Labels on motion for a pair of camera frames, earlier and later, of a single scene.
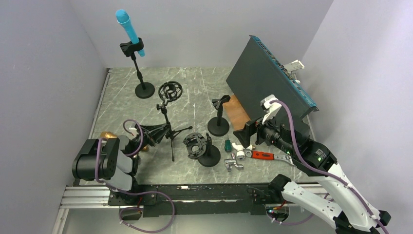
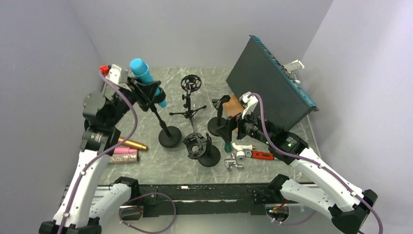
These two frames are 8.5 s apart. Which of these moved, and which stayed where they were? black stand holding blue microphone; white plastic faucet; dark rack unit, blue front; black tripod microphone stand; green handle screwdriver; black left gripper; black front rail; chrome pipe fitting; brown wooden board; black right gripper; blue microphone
Moved: black left gripper; black tripod microphone stand; blue microphone; black right gripper; black stand holding blue microphone
Stayed: white plastic faucet; chrome pipe fitting; brown wooden board; black front rail; green handle screwdriver; dark rack unit, blue front
